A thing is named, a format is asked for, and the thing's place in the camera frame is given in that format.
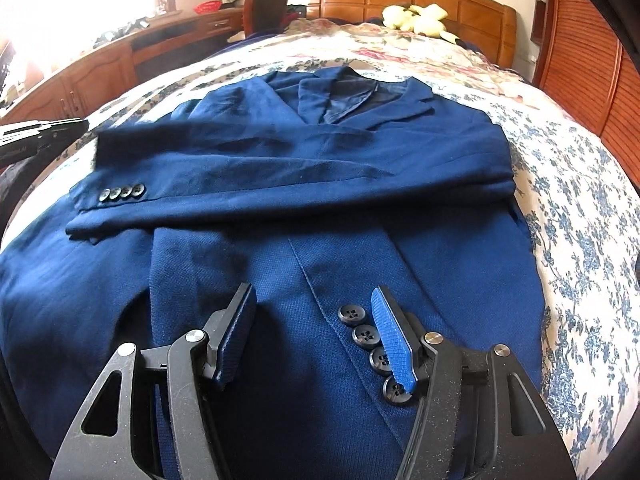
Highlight dark wooden side shelf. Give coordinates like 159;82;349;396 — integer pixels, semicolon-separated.
530;0;551;46

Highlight blue suit jacket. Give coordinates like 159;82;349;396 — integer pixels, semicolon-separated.
0;65;553;480

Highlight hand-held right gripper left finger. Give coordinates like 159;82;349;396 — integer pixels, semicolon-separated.
50;282;258;480

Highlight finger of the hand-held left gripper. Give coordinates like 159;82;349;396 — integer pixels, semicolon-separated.
30;118;90;154

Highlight wooden desk with cabinets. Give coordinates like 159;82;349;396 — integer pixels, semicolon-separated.
0;7;248;121

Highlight wooden slatted wardrobe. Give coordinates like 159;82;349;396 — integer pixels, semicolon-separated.
530;0;640;176

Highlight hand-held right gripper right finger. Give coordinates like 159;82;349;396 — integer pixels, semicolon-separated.
370;285;578;480

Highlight black devices on desk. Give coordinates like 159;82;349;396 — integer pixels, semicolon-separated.
97;19;151;43

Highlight wooden chair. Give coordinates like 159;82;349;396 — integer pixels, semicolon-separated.
242;0;292;38

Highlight pink floral quilt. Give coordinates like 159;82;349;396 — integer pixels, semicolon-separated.
280;17;531;91

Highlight yellow plush toy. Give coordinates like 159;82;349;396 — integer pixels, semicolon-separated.
381;4;463;43

